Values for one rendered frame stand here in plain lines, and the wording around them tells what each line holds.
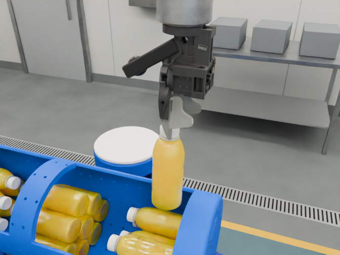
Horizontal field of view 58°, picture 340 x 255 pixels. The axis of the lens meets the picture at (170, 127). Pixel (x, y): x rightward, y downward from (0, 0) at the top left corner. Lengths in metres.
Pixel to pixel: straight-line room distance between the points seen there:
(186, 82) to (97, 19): 3.98
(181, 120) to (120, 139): 0.78
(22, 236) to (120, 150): 0.54
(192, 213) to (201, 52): 0.35
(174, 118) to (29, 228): 0.46
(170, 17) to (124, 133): 0.92
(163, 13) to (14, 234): 0.62
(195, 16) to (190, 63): 0.08
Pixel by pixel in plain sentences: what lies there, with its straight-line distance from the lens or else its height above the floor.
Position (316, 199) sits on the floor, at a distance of 2.79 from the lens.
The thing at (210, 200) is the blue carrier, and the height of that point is 1.23.
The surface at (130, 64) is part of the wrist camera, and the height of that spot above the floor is 1.55.
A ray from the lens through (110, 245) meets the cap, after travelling 0.81.
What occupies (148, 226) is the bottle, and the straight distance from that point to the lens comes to 0.85.
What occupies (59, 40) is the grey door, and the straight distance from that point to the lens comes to 4.89.
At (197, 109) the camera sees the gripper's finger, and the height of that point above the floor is 1.46.
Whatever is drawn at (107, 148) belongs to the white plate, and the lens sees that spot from 1.27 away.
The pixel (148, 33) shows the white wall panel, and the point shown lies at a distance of 4.17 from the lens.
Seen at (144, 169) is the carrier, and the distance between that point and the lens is 1.21.
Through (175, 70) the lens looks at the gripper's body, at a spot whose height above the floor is 1.55.
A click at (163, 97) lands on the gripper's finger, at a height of 1.51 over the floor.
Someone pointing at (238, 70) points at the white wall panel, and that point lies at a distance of 3.96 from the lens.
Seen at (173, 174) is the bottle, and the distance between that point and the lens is 0.62.
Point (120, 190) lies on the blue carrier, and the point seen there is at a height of 1.09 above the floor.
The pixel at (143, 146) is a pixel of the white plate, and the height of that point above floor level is 1.04.
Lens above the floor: 1.73
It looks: 30 degrees down
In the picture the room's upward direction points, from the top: straight up
